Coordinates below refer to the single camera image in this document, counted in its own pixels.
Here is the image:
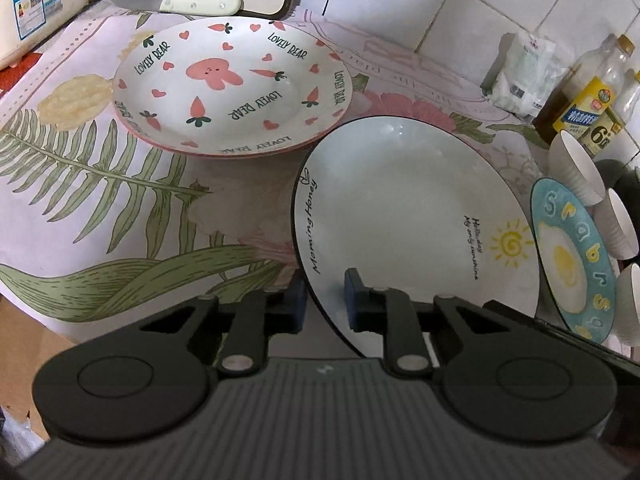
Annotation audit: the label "white plate with sun drawing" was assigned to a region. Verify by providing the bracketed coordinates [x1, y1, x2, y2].
[292, 116, 540, 358]

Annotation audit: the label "teal fried egg plate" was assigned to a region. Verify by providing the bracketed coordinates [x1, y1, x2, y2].
[529, 178, 616, 344]

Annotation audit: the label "white ribbed bowl front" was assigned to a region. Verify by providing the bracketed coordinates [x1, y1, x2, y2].
[613, 263, 640, 347]

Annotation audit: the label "white ribbed bowl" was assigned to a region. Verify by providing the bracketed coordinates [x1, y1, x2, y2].
[613, 263, 640, 347]
[593, 188, 639, 260]
[549, 130, 606, 207]

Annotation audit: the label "white plate pink rabbit carrots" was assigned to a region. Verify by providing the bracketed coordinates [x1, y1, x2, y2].
[113, 16, 352, 159]

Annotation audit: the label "floral tablecloth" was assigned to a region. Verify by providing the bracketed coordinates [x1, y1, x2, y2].
[0, 0, 557, 346]

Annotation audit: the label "black wok with glass lid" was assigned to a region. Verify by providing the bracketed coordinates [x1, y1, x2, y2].
[596, 159, 640, 224]

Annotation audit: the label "white plastic salt bag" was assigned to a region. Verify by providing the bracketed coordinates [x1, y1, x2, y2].
[485, 32, 574, 120]

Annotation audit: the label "oil bottle yellow label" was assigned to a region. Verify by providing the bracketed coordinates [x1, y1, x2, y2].
[533, 34, 636, 144]

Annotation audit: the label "vinegar bottle yellow cap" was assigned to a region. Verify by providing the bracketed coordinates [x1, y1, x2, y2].
[579, 72, 639, 158]

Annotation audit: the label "striped red cloth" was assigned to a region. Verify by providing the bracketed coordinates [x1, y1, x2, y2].
[0, 52, 41, 96]

